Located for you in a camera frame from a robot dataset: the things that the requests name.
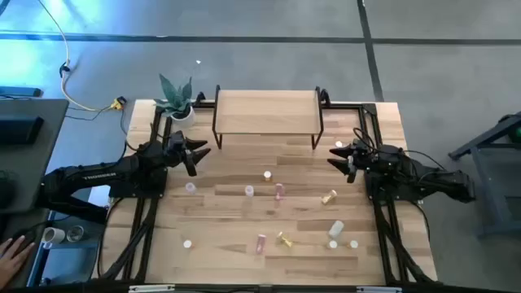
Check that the green ball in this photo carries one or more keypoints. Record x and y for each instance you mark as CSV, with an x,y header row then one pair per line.
x,y
518,134

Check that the large white medicine bottle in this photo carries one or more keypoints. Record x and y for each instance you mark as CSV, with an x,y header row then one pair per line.
x,y
336,228

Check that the dark flat bar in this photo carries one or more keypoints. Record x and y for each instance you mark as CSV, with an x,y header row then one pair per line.
x,y
20,92

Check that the black diagonal beam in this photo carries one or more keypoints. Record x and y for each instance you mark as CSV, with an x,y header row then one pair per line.
x,y
81,211

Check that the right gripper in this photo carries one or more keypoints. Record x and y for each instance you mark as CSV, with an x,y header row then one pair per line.
x,y
362,156

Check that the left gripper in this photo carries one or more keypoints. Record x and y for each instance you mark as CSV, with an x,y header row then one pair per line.
x,y
176,148

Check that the green plant white pot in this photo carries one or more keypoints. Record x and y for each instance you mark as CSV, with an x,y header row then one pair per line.
x,y
184,118

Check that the dark grey desk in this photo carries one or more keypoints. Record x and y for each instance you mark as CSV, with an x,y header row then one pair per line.
x,y
32,171

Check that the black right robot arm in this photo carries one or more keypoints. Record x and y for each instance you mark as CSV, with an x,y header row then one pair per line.
x,y
427,179

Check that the silver metal bracket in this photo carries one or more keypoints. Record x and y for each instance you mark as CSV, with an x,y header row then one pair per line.
x,y
378,289
150,288

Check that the black computer mouse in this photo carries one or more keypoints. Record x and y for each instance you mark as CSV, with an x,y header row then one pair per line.
x,y
25,235

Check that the dark grey metal stand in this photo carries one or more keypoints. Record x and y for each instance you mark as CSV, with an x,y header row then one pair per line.
x,y
494,203

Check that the orange medicine bottle white cap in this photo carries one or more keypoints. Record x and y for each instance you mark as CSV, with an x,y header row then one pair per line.
x,y
187,244
353,244
267,176

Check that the grey round cup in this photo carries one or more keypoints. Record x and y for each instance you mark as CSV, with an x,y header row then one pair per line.
x,y
75,233

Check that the person's hand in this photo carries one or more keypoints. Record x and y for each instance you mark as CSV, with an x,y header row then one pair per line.
x,y
12,262

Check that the yellow power plug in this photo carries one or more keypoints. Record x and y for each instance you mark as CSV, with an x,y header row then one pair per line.
x,y
117,105

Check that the black aluminium table frame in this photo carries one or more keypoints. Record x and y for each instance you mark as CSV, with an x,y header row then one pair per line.
x,y
362,120

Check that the clear medicine bottle white cap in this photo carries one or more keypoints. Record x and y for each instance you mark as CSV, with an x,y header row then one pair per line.
x,y
190,187
249,190

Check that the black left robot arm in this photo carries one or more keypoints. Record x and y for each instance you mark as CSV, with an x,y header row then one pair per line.
x,y
102,176

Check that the pink medicine bottle white cap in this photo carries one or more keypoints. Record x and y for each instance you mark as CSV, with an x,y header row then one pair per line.
x,y
260,243
278,191
338,144

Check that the wooden shelf black legs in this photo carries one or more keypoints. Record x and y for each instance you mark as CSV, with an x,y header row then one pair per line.
x,y
266,112

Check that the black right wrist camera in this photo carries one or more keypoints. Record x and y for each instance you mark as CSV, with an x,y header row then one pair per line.
x,y
351,173

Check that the white power box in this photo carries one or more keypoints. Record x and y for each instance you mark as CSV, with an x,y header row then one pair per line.
x,y
99,196

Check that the black clamp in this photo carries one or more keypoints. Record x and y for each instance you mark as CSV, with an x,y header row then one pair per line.
x,y
199,99
324,97

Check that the black rectangular box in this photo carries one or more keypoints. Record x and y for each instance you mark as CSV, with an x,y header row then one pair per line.
x,y
20,130

